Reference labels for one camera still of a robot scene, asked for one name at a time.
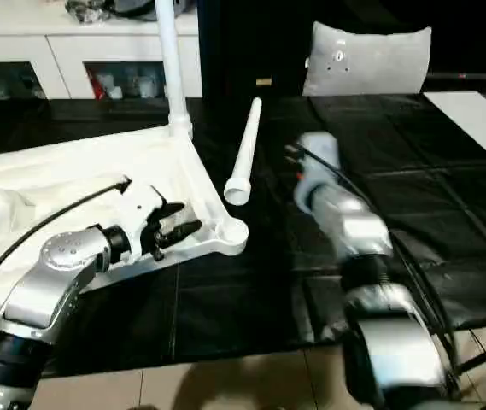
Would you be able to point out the black work mat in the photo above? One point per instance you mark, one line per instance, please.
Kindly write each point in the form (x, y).
(422, 179)

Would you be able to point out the white flat board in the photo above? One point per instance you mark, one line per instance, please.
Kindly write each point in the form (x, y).
(477, 115)

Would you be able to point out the white plastic table leg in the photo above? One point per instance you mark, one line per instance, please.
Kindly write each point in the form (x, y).
(172, 68)
(244, 154)

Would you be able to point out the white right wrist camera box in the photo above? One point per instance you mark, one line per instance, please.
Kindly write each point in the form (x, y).
(318, 162)

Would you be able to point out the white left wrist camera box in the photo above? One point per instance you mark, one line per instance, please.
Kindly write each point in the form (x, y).
(136, 209)

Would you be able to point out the grey pillow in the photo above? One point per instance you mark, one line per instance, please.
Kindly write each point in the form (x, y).
(371, 60)

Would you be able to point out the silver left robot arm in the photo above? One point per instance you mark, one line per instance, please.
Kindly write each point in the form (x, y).
(55, 290)

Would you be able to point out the small yellow tag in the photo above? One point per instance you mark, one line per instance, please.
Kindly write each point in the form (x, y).
(264, 82)

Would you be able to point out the white cabinet with glass doors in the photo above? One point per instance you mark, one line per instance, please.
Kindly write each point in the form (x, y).
(55, 47)

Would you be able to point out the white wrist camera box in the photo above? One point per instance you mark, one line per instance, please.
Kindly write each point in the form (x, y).
(318, 162)
(136, 209)

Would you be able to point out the white plastic table top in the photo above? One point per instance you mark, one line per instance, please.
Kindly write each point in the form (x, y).
(38, 179)

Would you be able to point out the grey black bag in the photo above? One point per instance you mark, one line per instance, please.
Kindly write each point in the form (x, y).
(131, 8)

